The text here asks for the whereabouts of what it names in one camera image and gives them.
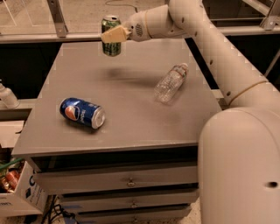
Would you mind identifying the metal railing frame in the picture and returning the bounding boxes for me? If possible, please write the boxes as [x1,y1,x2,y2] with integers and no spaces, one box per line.
[0,0,280,44]

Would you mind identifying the white spray bottle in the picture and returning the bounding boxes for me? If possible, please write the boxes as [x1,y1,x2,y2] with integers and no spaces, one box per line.
[0,80,19,109]

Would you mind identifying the black floor cable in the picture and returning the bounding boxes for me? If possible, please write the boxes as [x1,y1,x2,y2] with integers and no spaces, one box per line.
[40,195,78,224]

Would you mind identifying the clear plastic water bottle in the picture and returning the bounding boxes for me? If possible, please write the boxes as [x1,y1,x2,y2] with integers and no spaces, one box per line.
[154,63,188,103]

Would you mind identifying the green soda can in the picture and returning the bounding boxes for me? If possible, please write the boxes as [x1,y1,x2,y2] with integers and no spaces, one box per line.
[101,15,121,57]

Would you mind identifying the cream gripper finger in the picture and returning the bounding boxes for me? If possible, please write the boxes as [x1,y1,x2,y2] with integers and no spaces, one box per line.
[101,25,130,44]

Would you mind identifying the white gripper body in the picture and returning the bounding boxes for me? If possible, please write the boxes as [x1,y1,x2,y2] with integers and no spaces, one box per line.
[124,11,151,42]

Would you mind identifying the blue pepsi can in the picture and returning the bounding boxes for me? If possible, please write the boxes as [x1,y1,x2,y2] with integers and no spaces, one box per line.
[59,97,105,130]

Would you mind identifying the grey drawer cabinet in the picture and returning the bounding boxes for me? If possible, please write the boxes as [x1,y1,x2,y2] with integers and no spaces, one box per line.
[13,39,220,224]

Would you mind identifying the white cardboard box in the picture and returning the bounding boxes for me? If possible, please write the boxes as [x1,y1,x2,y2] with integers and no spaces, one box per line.
[0,163,48,217]

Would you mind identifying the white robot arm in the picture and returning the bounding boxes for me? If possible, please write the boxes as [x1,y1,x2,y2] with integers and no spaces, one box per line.
[101,0,280,224]

